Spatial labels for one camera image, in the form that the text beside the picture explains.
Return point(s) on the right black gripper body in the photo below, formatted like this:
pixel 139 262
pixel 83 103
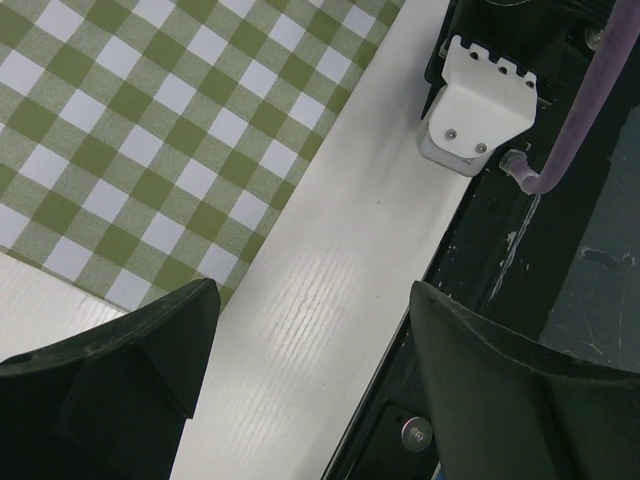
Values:
pixel 537 36

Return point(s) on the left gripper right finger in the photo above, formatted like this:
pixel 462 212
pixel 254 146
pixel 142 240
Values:
pixel 503 406

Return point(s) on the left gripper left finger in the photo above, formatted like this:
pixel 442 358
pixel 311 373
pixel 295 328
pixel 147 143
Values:
pixel 110 402

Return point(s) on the green white checkered tablecloth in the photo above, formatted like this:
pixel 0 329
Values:
pixel 145 144

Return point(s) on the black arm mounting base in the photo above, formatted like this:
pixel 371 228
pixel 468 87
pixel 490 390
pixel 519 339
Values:
pixel 561 268

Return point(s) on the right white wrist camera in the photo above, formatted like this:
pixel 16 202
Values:
pixel 482 105

